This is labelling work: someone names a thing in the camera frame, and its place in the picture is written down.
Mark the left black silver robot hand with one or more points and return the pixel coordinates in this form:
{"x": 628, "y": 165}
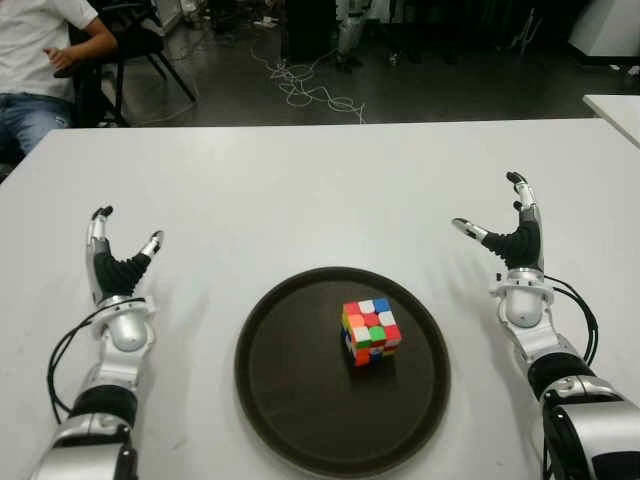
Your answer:
{"x": 115, "y": 275}

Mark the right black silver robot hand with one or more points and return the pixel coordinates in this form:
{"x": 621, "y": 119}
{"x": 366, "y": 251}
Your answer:
{"x": 522, "y": 245}

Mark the multicoloured Rubik's cube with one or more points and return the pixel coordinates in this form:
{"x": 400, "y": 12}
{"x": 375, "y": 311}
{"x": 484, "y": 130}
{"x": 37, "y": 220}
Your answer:
{"x": 372, "y": 330}

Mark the right silver black robot arm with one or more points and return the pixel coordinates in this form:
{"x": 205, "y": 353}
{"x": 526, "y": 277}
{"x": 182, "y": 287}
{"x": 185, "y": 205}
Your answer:
{"x": 530, "y": 320}

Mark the dark brown round plate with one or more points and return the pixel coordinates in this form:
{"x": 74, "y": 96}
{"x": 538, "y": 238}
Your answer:
{"x": 342, "y": 370}

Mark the white side table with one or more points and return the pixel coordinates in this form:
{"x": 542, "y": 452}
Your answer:
{"x": 617, "y": 112}

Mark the white scrap on floor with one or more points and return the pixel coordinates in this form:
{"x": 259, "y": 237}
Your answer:
{"x": 631, "y": 71}

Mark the folded metal stand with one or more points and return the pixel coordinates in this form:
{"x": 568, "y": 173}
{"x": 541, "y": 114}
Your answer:
{"x": 525, "y": 30}

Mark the black chair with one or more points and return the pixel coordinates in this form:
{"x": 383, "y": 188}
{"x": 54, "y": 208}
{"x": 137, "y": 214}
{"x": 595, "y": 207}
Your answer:
{"x": 140, "y": 42}

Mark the white cabinet with black base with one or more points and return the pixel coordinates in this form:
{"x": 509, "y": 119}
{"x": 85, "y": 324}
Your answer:
{"x": 607, "y": 25}

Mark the seated person in white shirt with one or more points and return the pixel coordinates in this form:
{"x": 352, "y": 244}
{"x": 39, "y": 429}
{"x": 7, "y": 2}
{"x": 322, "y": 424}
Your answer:
{"x": 30, "y": 45}

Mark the white framed glass cabinet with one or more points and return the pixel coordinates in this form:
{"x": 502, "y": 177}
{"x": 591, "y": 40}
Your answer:
{"x": 167, "y": 15}

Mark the silver humanoid robot legs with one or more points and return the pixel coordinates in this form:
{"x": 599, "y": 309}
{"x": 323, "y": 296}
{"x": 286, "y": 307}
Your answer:
{"x": 347, "y": 32}

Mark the white power strip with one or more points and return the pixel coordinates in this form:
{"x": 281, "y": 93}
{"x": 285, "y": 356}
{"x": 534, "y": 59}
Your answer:
{"x": 265, "y": 22}

